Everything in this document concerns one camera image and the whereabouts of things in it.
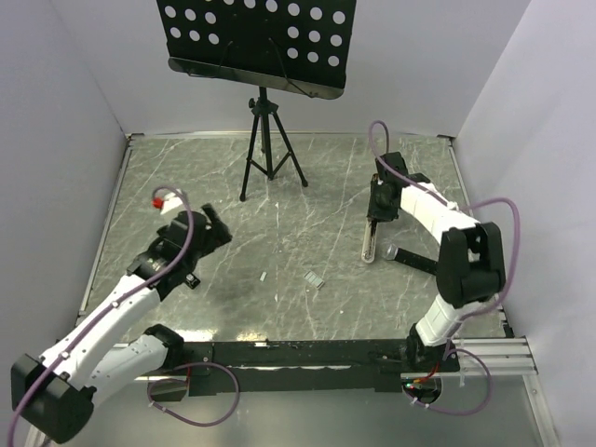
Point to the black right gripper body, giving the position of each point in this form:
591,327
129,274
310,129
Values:
377,208

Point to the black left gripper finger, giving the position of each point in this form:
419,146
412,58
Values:
220,234
212,216

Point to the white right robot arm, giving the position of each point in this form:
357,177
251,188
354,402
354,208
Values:
470,269

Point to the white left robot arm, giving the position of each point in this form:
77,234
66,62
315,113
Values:
58,391

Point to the small open staple box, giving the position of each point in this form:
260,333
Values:
314,280

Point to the black tripod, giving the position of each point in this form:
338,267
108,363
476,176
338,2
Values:
263,110

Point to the black perforated music stand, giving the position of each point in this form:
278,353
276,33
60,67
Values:
297,46

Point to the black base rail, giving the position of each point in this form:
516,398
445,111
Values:
376,364

